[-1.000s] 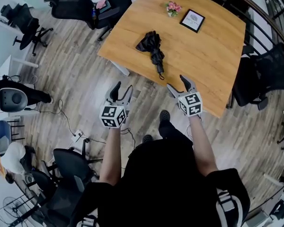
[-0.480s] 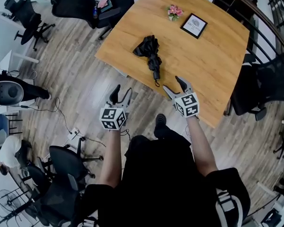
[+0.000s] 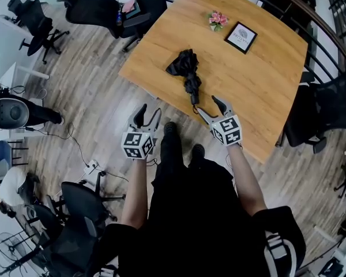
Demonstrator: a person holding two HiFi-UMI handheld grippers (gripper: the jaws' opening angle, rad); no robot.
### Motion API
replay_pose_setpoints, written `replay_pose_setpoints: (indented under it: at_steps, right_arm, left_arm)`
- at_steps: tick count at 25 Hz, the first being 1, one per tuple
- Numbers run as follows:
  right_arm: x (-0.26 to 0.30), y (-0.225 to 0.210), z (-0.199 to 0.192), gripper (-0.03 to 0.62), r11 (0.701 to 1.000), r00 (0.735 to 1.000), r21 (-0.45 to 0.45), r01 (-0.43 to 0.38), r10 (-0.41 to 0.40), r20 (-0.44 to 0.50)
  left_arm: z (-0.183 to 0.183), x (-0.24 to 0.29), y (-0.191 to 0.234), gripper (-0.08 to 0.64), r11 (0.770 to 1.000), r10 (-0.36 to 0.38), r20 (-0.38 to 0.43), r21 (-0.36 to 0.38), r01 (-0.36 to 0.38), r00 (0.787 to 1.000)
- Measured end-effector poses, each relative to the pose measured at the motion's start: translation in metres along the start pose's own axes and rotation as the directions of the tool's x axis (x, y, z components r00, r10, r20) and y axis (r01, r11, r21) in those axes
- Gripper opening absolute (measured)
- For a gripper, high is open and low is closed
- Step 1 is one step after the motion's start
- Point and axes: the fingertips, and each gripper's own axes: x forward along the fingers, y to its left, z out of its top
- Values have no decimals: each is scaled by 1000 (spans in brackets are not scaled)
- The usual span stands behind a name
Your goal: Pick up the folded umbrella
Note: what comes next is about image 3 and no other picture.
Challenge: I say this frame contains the person's right forearm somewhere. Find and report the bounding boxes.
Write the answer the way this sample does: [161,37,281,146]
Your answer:
[227,143,268,218]

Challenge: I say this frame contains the pink flowers in pot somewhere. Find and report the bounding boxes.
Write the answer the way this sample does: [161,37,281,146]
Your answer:
[206,10,230,32]

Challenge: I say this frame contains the person's black clothed body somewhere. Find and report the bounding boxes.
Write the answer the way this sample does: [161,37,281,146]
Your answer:
[86,128,307,277]

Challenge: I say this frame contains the black framed white picture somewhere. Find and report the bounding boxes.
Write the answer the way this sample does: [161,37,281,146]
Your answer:
[223,21,258,55]

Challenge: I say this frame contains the pink and teal notebooks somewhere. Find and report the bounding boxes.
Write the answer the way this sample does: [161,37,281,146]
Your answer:
[121,0,142,20]

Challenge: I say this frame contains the black metal railing wooden handrail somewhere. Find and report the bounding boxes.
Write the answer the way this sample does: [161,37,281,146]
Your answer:
[83,0,346,82]

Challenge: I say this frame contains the person's black shoe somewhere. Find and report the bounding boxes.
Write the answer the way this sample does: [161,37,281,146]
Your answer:
[163,121,177,136]
[191,143,206,159]

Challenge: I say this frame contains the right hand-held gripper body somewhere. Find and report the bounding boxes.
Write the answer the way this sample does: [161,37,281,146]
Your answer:
[209,110,243,147]

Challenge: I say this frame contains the black mesh office chair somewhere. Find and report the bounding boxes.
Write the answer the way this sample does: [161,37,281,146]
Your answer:
[31,203,106,277]
[283,70,346,155]
[56,0,168,53]
[59,170,127,242]
[6,0,70,65]

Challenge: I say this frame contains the person's right black shoe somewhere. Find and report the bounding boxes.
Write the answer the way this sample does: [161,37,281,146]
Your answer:
[191,143,206,159]

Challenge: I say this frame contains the black standing fan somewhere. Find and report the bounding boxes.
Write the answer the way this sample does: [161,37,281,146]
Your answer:
[0,231,28,263]

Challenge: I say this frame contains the black floor cable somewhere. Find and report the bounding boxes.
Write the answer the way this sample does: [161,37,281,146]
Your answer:
[25,122,91,167]

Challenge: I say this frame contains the black umbrella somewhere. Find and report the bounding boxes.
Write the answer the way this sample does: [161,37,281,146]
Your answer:
[165,48,203,115]

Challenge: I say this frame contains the person's left forearm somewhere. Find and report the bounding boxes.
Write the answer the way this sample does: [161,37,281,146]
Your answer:
[120,156,150,230]

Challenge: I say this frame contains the white desk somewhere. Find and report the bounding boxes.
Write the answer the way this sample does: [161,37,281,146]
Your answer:
[0,61,50,89]

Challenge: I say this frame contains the white power strip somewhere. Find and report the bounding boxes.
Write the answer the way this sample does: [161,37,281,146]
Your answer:
[83,159,100,176]

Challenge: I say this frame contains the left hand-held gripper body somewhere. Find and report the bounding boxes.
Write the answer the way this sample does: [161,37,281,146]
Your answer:
[121,121,159,161]

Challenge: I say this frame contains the person's left black shoe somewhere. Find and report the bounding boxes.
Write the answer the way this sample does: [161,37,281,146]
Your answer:
[163,121,177,136]

